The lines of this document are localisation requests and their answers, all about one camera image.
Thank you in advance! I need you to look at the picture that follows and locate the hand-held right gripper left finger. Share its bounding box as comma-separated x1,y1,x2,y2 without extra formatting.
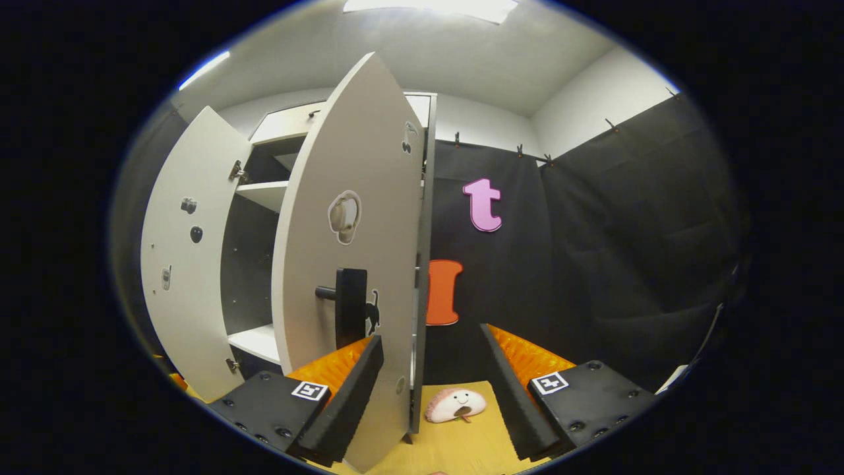
208,334,384,468

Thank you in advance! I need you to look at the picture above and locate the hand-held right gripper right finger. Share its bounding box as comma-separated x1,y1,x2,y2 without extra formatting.
479,323,660,462

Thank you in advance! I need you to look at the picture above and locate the white cabinet door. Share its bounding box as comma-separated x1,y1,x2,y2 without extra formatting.
251,99,330,146
140,106,255,403
272,51,426,474

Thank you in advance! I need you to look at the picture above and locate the pink plush toy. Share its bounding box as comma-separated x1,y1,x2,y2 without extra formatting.
424,388,487,424

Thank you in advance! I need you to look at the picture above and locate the white cabinet with grey interior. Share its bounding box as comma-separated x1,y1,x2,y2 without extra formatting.
221,92,437,436

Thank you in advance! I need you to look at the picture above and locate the black backdrop cloth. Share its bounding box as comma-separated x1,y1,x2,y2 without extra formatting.
109,86,749,396

